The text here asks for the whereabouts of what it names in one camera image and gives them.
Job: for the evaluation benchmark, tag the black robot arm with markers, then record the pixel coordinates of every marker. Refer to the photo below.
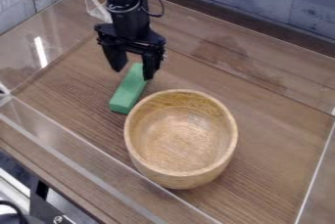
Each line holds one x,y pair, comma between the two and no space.
128,35

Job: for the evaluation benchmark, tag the round wooden bowl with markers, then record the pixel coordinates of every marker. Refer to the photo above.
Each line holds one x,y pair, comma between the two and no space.
180,136

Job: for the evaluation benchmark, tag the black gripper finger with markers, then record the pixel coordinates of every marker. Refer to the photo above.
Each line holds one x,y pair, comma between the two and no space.
115,56
151,59

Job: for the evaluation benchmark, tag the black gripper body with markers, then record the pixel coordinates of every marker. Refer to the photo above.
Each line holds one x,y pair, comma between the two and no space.
127,33

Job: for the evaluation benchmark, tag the black table leg bracket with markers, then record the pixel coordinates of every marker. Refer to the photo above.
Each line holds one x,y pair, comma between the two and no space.
40,208

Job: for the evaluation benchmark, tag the green rectangular block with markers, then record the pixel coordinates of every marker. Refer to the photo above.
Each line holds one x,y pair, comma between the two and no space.
128,90

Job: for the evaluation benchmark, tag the clear acrylic corner bracket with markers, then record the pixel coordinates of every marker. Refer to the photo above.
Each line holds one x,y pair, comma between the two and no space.
96,10

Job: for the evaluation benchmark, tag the clear acrylic enclosure wall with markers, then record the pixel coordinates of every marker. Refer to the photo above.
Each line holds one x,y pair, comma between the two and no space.
60,132

